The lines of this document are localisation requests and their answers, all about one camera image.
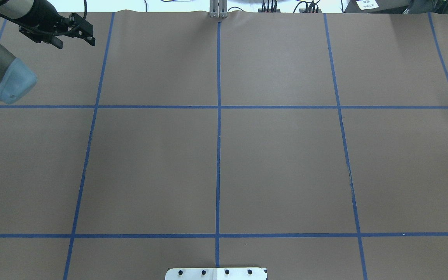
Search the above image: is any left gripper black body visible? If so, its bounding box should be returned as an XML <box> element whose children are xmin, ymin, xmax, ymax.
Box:
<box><xmin>18</xmin><ymin>8</ymin><xmax>72</xmax><ymax>33</ymax></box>

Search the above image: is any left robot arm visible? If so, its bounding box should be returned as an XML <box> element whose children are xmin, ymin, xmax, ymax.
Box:
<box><xmin>0</xmin><ymin>0</ymin><xmax>96</xmax><ymax>105</ymax></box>

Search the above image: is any aluminium frame post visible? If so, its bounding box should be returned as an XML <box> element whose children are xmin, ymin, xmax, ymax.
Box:
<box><xmin>209</xmin><ymin>0</ymin><xmax>229</xmax><ymax>18</ymax></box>

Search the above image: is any white pedestal column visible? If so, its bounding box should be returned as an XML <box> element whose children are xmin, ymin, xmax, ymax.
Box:
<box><xmin>165</xmin><ymin>267</ymin><xmax>268</xmax><ymax>280</ymax></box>

